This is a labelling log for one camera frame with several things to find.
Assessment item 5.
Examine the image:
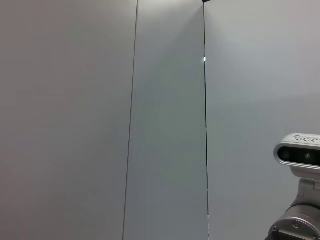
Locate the silver head camera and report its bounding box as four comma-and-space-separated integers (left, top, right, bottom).
273, 133, 320, 178

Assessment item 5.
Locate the silver robot neck mount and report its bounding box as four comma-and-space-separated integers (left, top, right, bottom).
266, 177, 320, 240

